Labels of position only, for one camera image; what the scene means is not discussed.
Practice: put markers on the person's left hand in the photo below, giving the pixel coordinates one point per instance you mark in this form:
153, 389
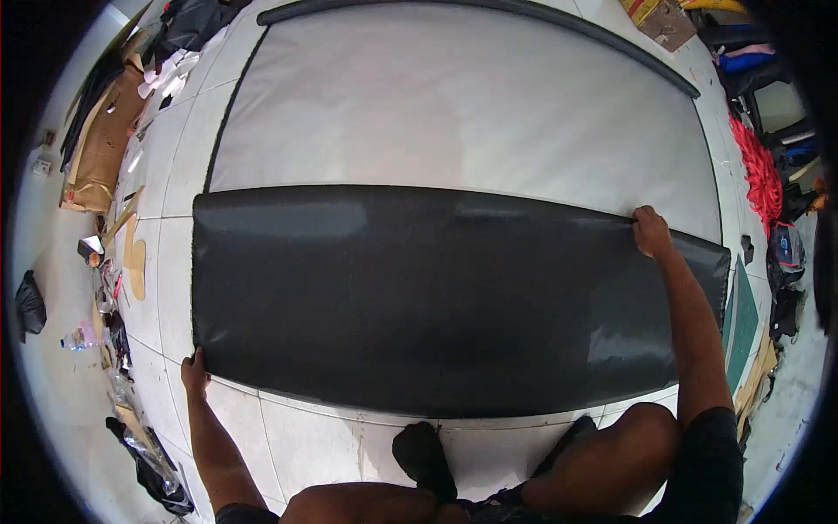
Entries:
195, 378

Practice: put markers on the person's right hand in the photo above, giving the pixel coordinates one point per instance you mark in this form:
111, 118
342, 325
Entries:
653, 234

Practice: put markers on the person's left fingers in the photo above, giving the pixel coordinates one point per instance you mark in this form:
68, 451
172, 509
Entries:
195, 359

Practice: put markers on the person's right fingers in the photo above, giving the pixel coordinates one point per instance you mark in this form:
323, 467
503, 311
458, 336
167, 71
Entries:
643, 215

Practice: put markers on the large black fabric sheet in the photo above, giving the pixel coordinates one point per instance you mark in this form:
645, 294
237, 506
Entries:
419, 301

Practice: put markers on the small black block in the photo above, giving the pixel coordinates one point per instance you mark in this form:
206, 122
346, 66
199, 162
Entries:
747, 248

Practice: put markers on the pile of clear plastic wrap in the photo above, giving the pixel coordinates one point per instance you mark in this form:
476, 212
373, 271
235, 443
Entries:
147, 458

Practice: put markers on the rounded wooden cut-out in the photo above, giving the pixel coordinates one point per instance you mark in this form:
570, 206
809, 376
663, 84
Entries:
135, 262

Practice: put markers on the clear plastic bottle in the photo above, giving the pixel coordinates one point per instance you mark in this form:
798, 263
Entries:
82, 339

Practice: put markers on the green cutting mat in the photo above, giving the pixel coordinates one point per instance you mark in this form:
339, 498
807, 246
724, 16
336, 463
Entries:
744, 321

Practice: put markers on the grey and black backpack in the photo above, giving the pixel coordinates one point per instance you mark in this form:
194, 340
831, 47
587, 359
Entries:
785, 252

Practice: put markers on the wooden strip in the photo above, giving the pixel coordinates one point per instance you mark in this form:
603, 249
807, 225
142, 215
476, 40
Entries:
124, 216

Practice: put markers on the black plastic bag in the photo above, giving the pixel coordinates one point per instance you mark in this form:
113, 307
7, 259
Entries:
30, 308

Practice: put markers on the blue cloth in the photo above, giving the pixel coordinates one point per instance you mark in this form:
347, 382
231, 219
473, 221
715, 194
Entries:
746, 62

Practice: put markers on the brown cardboard box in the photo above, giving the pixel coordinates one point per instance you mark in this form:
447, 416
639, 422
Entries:
664, 23

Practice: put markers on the brown cardboard sheets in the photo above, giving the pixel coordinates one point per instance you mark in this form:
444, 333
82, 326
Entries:
101, 144

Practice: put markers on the person's legs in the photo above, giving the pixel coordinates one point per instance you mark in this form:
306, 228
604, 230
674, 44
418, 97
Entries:
609, 458

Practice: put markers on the person's body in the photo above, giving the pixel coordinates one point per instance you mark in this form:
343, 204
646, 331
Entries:
710, 465

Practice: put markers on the white wall socket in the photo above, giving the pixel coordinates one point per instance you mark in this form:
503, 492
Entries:
42, 167

